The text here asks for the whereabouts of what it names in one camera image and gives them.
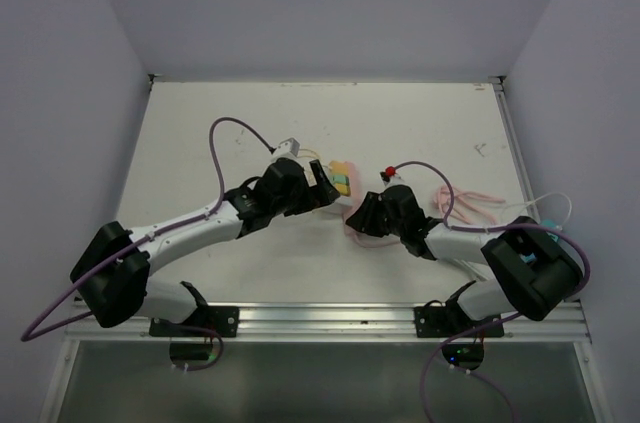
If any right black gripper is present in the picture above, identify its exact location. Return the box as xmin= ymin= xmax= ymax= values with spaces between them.
xmin=346 ymin=191 xmax=406 ymax=238

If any pink power strip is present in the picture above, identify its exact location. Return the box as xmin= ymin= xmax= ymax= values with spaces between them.
xmin=340 ymin=162 xmax=506 ymax=249

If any yellow plug adapter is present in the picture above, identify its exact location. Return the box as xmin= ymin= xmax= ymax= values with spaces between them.
xmin=333 ymin=183 xmax=351 ymax=197

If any white plug adapter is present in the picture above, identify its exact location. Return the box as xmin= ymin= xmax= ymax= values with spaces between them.
xmin=322 ymin=195 xmax=353 ymax=215

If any green plug adapter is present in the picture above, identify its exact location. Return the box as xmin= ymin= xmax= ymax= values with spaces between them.
xmin=331 ymin=173 xmax=349 ymax=186

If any yellow plug with cable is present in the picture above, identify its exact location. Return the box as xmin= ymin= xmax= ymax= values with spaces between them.
xmin=298 ymin=148 xmax=349 ymax=174

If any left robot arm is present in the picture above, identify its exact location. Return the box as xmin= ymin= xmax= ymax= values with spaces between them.
xmin=70 ymin=158 xmax=340 ymax=336

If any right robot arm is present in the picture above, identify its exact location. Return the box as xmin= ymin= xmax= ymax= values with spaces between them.
xmin=346 ymin=184 xmax=587 ymax=336

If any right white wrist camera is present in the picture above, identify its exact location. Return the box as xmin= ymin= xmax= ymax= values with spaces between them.
xmin=380 ymin=166 xmax=406 ymax=190

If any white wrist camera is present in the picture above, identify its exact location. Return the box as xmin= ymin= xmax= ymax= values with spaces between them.
xmin=380 ymin=166 xmax=406 ymax=190
xmin=271 ymin=137 xmax=300 ymax=161

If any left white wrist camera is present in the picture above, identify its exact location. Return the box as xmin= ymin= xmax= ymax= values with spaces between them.
xmin=271 ymin=137 xmax=300 ymax=161

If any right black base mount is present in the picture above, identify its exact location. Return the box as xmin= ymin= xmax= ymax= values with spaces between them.
xmin=413 ymin=300 xmax=500 ymax=338

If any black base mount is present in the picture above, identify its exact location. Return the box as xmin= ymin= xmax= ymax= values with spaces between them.
xmin=149 ymin=305 xmax=240 ymax=338
xmin=413 ymin=300 xmax=500 ymax=338

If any white cable bundle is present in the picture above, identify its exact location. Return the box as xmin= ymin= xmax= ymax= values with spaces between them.
xmin=449 ymin=191 xmax=574 ymax=284

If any aluminium front rail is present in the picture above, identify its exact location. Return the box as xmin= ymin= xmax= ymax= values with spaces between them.
xmin=62 ymin=300 xmax=594 ymax=342

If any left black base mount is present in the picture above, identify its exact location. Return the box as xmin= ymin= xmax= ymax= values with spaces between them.
xmin=149 ymin=305 xmax=240 ymax=338

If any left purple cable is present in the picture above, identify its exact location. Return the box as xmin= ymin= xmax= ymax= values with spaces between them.
xmin=19 ymin=116 xmax=276 ymax=343

